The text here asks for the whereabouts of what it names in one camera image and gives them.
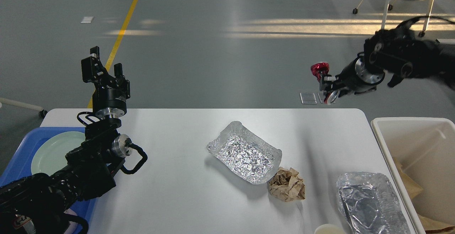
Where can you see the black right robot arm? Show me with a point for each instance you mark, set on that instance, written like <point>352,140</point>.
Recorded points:
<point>396,51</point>

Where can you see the pink mug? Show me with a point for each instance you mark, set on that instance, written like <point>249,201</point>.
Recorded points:
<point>72,225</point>

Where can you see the white plastic bin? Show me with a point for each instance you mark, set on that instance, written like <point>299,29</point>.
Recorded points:
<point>425,148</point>

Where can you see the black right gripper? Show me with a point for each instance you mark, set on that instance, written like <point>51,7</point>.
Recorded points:
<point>355,78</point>

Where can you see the white leg with caster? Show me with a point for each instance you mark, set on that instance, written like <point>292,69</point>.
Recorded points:
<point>41,111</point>

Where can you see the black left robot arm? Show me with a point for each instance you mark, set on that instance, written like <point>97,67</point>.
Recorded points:
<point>38,204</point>

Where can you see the crushed red soda can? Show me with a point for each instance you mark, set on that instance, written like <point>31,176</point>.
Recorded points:
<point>322,66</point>

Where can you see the blue plastic tray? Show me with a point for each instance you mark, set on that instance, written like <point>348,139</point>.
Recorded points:
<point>20,164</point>

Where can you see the white paper on floor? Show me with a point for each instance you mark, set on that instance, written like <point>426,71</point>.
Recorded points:
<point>87,19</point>

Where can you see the white bar on floor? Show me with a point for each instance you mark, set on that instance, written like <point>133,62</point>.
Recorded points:
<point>446,41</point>

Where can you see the crumpled brown paper ball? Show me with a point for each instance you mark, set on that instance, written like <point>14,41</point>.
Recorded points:
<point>287,185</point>

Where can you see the foil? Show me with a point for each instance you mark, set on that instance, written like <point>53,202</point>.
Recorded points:
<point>370,204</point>

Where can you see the light green plate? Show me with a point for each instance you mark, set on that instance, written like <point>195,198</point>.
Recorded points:
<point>50,157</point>

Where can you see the aluminium foil tray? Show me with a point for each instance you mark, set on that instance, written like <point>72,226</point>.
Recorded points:
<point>246,154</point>

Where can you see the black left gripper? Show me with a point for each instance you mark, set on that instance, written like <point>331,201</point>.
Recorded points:
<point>106,102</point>

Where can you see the brown paper in bin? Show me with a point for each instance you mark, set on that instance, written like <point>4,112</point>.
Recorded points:
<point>436,227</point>

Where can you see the brown paper bag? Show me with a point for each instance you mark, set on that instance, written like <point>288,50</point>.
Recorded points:
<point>412,188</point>

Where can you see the white cup bottom edge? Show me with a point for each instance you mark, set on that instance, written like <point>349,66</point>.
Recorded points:
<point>329,229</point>

